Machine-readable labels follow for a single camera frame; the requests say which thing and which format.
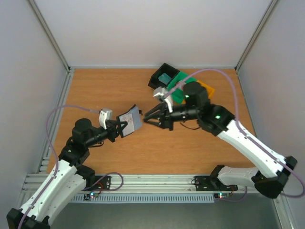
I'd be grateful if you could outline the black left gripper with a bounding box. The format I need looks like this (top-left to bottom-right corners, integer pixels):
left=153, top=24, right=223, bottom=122
left=85, top=120, right=128, bottom=148

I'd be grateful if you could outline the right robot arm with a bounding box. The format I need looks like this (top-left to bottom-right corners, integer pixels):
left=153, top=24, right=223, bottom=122
left=143, top=82, right=297, bottom=199

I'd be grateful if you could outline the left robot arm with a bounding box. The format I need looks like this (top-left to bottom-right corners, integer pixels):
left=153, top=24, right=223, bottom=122
left=6, top=118, right=128, bottom=229

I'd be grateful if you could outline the teal card stack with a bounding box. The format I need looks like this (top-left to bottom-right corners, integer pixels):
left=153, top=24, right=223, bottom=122
left=158, top=73, right=172, bottom=85

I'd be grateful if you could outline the green plastic bin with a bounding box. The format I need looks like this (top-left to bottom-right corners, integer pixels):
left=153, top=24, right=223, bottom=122
left=166, top=71, right=198, bottom=104

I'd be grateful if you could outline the black plastic bin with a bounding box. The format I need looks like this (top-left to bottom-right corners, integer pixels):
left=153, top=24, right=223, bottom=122
left=148, top=63, right=180, bottom=89

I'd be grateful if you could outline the yellow plastic bin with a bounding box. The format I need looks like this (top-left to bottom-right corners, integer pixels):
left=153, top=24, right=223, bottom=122
left=183, top=81, right=214, bottom=107

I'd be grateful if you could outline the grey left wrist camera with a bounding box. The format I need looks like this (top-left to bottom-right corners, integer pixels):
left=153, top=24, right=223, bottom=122
left=98, top=108, right=112, bottom=130

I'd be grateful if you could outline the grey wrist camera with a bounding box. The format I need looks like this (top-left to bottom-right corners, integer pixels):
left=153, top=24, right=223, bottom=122
left=98, top=108, right=112, bottom=130
left=153, top=87, right=173, bottom=113

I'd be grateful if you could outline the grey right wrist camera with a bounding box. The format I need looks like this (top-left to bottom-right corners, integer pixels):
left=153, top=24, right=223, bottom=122
left=153, top=87, right=173, bottom=113

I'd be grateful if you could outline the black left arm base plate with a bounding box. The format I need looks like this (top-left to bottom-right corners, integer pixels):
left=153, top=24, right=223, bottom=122
left=83, top=175, right=112, bottom=191

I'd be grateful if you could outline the aluminium front rail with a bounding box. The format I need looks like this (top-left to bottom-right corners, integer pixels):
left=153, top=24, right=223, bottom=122
left=22, top=173, right=284, bottom=194

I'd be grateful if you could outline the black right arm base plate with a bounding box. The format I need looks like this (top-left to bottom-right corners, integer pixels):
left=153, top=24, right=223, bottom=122
left=191, top=176, right=238, bottom=192

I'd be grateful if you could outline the white slotted cable duct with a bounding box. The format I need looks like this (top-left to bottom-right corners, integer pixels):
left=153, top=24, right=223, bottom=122
left=71, top=193, right=214, bottom=204

